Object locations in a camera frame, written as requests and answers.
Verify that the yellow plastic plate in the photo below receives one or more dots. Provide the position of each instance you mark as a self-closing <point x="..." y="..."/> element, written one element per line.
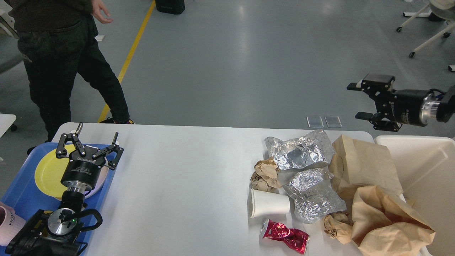
<point x="48" y="175"/>

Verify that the crumpled aluminium foil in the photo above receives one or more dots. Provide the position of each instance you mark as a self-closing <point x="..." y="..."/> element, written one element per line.
<point x="313" y="150"/>
<point x="313" y="196"/>

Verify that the crumpled brown paper ball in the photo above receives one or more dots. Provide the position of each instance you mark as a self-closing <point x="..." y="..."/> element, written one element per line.
<point x="265" y="176"/>

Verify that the white chair base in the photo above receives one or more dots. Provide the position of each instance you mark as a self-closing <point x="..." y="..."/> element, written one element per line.
<point x="435" y="20"/>

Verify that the blue plastic tray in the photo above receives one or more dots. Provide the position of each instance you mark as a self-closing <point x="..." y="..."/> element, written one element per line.
<point x="25" y="198"/>

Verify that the lower crumpled aluminium foil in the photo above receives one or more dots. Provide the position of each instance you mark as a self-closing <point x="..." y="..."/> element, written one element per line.
<point x="313" y="196"/>

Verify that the upper crumpled aluminium foil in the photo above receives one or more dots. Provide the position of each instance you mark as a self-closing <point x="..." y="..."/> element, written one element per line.
<point x="313" y="150"/>

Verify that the pink mug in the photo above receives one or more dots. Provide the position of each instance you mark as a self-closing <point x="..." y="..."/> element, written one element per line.
<point x="10" y="224"/>

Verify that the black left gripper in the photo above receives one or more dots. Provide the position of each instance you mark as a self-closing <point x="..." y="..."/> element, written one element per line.
<point x="83" y="172"/>

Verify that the left floor socket plate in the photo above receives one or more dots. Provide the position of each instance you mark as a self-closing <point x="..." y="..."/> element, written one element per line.
<point x="315" y="122"/>

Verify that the black box on floor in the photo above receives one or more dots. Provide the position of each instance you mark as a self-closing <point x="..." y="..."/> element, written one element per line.
<point x="175" y="7"/>

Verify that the beige plastic bin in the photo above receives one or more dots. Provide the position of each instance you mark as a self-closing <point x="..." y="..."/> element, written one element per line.
<point x="426" y="170"/>

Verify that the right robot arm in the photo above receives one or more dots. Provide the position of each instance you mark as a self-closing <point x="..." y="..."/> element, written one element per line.
<point x="444" y="112"/>

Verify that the white paper cup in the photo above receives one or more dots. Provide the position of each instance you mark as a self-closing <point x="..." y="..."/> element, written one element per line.
<point x="261" y="203"/>

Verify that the person's hand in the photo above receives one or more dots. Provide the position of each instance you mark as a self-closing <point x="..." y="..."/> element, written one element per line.
<point x="100" y="12"/>

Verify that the small crumpled brown paper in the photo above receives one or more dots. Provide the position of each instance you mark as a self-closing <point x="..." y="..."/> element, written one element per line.
<point x="339" y="226"/>

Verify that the white side table corner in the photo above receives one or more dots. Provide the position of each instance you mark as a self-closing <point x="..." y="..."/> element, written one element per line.
<point x="6" y="120"/>

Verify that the person in dark clothes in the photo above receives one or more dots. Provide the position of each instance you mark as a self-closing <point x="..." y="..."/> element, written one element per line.
<point x="57" y="41"/>

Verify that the grey office chair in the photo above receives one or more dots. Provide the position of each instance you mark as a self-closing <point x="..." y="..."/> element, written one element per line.
<point x="10" y="56"/>

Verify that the brown paper bag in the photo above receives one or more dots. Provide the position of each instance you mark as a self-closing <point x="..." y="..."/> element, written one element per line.
<point x="358" y="163"/>
<point x="385" y="225"/>

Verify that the right floor socket plate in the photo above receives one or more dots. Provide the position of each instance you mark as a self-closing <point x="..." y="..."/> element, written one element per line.
<point x="333" y="121"/>

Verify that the pink plate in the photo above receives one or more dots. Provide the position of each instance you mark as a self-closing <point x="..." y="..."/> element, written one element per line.
<point x="101" y="179"/>

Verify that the crushed red can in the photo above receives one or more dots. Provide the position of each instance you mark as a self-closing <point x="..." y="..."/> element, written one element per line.
<point x="295" y="239"/>

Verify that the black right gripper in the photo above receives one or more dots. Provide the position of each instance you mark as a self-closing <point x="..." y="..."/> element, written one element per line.
<point x="412" y="107"/>

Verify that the floor socket plate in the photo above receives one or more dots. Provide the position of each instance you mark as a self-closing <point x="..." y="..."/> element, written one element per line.
<point x="333" y="121"/>
<point x="315" y="122"/>

